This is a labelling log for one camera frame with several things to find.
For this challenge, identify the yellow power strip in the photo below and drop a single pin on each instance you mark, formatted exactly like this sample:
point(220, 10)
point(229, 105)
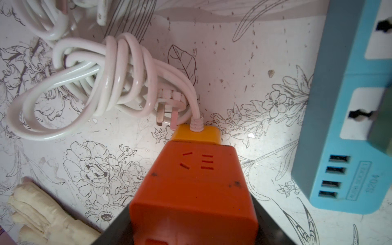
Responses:
point(210, 135)

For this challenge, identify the green USB charger plug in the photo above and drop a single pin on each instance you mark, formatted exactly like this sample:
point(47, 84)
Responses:
point(380, 136)

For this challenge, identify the orange cube socket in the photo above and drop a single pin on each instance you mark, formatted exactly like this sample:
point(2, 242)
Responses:
point(194, 194)

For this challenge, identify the beige cloth glove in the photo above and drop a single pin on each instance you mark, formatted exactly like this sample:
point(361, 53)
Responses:
point(44, 222)

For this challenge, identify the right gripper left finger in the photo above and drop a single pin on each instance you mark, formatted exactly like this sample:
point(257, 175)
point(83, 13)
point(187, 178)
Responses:
point(119, 232)

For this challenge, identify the blue power strip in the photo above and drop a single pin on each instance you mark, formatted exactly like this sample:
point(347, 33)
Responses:
point(335, 166)

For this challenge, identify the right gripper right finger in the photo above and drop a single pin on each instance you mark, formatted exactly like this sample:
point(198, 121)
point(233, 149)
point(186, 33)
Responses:
point(269, 232)

